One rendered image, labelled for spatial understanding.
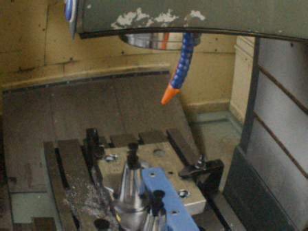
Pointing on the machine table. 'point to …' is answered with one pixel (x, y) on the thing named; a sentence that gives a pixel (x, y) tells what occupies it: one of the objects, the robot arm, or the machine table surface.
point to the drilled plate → (193, 201)
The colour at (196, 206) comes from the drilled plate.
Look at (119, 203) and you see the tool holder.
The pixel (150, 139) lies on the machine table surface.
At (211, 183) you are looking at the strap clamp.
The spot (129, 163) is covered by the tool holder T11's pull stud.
